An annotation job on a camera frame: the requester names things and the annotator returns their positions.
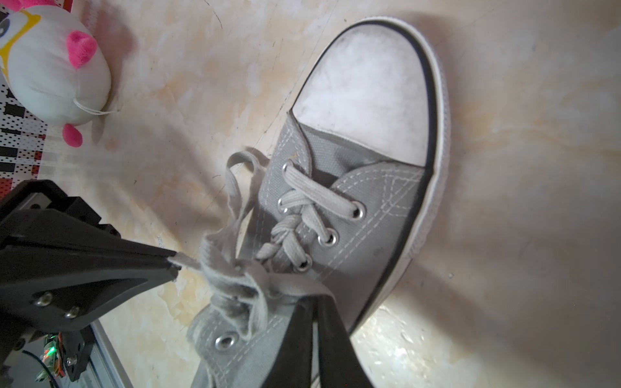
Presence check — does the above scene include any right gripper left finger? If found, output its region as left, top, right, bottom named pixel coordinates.
left=262, top=300, right=315, bottom=388

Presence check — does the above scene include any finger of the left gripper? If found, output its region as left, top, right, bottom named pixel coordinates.
left=1, top=210, right=177, bottom=272
left=1, top=257, right=179, bottom=332

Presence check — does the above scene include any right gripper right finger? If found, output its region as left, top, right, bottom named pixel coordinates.
left=315, top=296, right=373, bottom=388

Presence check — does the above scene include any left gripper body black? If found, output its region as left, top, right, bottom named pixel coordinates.
left=1, top=179, right=121, bottom=238

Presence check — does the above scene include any grey shoelace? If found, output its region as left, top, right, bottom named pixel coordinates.
left=169, top=151, right=365, bottom=340

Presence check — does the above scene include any grey canvas sneaker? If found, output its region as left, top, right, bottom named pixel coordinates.
left=187, top=16, right=451, bottom=387

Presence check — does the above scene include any green circuit board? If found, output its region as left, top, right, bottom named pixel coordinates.
left=40, top=335, right=66, bottom=378

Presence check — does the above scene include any pink striped plush toy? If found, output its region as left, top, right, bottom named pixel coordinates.
left=1, top=1, right=112, bottom=148

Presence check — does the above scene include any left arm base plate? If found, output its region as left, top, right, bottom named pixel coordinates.
left=59, top=326, right=96, bottom=383

